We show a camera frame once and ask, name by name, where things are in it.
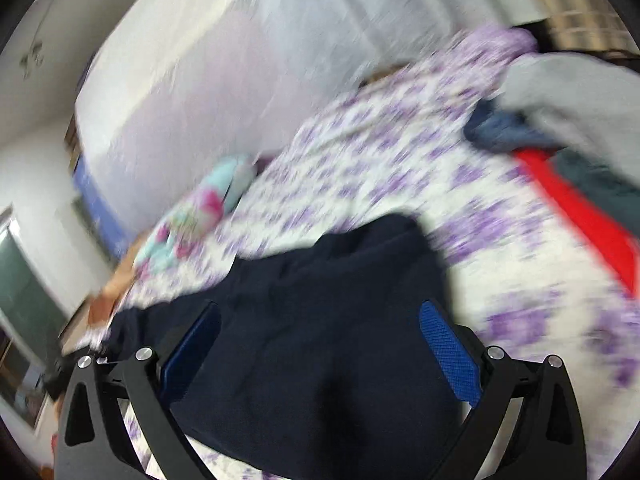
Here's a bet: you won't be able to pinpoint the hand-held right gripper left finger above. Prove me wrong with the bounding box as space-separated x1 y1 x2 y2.
52 301 222 480

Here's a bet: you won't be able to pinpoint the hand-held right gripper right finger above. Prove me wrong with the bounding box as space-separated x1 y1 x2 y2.
419 300 588 480

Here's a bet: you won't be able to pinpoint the navy blue pants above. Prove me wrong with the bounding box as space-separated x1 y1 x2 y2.
102 214 476 480

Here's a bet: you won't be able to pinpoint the folded pink teal floral quilt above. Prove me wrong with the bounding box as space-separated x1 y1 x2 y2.
134 154 258 273

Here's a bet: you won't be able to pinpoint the green window pane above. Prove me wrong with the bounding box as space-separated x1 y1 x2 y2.
0 220 68 328

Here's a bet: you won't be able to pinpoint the red garment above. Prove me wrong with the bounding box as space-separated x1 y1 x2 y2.
515 147 640 301

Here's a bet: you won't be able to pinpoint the purple floral bed sheet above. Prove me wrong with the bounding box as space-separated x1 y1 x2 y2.
117 25 640 480

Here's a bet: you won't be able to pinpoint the blue denim garment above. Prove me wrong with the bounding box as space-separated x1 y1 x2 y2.
464 102 558 153

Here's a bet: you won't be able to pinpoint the dark grey-green garment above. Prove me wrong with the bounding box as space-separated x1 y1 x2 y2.
552 149 640 238

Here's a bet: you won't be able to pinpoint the grey garment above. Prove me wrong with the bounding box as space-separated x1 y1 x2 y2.
497 52 640 181

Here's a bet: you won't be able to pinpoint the tan checked curtain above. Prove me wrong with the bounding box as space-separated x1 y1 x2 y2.
532 0 640 56

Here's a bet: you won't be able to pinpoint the small wall decoration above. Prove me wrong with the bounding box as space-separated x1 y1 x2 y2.
19 40 47 78

